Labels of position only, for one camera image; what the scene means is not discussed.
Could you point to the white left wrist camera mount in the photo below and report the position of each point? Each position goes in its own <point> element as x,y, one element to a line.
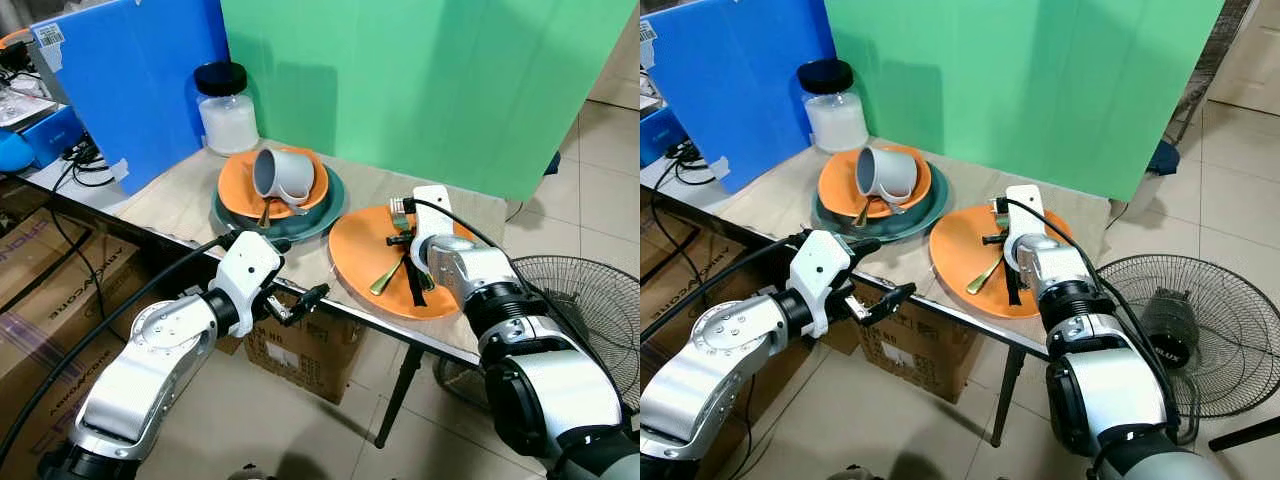
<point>822,272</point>
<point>248,270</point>

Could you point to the printed brown cardboard box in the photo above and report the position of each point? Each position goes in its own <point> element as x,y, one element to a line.
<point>665,255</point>
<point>50,340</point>
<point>740,290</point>
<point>40,250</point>

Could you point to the gold fork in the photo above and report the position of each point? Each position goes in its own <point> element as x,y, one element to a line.
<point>429,281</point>

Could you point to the grey ceramic mug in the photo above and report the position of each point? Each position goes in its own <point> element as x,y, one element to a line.
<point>893,176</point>
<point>290,178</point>

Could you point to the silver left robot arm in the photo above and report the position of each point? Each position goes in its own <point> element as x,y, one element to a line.
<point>140,380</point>
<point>700,385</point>

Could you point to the small orange plate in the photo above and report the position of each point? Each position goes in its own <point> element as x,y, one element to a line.
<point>238,190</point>
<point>838,188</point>

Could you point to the blue plastic board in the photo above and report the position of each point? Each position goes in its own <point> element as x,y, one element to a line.
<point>130,80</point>
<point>735,80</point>

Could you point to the black pedestal fan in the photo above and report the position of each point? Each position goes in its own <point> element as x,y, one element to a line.
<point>1220,330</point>
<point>580,300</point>

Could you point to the dark blue cloth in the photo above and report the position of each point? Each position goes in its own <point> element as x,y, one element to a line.
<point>552,163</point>
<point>1163,158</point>

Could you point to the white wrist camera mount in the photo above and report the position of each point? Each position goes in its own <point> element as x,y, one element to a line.
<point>822,272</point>
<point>430,215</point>
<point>1025,212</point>
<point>248,270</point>

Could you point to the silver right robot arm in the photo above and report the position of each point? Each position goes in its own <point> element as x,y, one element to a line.
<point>560,390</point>
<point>1120,385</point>

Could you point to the black metal table leg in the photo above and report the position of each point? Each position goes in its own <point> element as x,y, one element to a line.
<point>400,395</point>
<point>1008,395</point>

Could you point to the large orange plate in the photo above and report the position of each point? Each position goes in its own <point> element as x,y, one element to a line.
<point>960,250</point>
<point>360,250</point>

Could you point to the dark green plate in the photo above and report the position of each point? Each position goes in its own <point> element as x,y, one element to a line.
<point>320,220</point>
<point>925,218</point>

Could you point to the glass jar with black lid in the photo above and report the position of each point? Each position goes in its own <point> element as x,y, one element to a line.
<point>835,118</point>
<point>228,120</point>

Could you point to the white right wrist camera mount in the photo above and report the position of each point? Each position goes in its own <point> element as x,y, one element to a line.
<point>1025,212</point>
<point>430,215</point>

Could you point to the blue plastic case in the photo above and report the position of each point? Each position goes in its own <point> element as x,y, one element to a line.
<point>660,135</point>
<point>50,135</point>

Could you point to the small brown cardboard box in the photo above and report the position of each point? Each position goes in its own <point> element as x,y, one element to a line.
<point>310,350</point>
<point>925,345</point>

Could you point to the green plastic board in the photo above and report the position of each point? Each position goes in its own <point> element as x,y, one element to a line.
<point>420,90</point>
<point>1020,90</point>

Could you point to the short gold spoon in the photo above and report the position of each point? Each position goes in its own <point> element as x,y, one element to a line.
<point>265,215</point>
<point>862,214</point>

